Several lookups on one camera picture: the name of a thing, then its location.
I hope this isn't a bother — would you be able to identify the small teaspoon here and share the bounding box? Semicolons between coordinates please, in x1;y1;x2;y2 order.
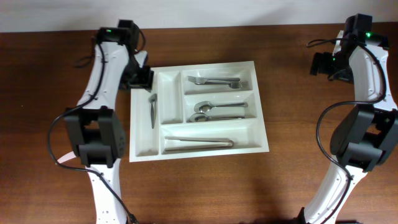
149;93;157;129

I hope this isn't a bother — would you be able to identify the steel fork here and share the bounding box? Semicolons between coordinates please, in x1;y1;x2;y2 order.
205;81;249;89
187;76;241;85

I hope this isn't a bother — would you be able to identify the steel tablespoon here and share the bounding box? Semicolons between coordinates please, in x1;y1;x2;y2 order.
194;101;248;113
187;113;245;123

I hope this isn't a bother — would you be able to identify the pink plastic knife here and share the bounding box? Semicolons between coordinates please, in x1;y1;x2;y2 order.
57;151;76;164

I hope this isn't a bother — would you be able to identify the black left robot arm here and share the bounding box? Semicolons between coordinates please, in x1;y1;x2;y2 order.
63;20;154;223

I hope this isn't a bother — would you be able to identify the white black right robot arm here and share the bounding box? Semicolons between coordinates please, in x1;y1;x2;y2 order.
295;14;397;223

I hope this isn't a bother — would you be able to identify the white plastic cutlery tray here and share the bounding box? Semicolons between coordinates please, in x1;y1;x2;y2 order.
129;61;269;162

